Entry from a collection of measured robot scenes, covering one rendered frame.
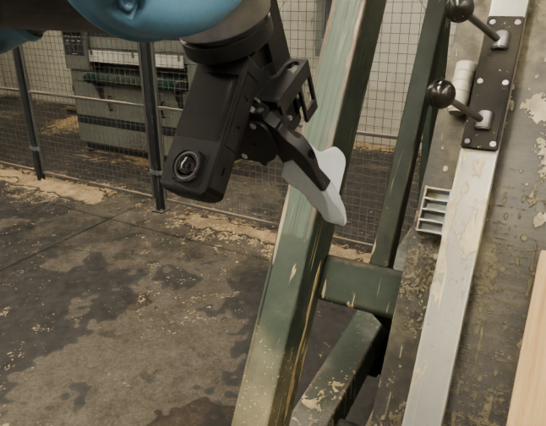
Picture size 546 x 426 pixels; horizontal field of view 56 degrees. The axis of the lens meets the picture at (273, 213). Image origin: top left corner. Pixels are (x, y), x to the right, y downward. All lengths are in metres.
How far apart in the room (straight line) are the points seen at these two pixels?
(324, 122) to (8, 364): 2.17
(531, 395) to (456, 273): 0.18
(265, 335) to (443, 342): 0.26
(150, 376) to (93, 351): 0.36
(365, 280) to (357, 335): 0.46
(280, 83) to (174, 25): 0.27
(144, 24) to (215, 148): 0.21
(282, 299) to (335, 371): 0.42
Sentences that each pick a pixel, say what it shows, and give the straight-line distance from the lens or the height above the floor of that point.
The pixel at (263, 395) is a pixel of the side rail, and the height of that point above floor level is 0.99.
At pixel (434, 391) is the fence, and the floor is 1.06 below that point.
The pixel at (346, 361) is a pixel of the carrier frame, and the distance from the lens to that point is 1.23.
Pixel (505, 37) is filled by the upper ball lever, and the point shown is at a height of 1.51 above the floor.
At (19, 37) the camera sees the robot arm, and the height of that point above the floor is 1.54.
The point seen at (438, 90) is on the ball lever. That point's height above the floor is 1.45.
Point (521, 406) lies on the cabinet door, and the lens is 0.79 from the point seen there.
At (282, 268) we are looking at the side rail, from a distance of 0.82.
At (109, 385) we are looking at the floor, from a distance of 2.46.
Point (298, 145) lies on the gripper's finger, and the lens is 0.42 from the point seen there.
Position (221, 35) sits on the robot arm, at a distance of 0.38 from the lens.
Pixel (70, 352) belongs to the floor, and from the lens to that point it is 2.70.
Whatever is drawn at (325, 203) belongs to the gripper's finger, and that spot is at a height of 1.39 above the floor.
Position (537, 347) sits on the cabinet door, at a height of 1.13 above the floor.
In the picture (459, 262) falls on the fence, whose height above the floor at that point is 1.22.
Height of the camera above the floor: 1.56
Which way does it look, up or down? 23 degrees down
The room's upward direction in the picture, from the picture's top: straight up
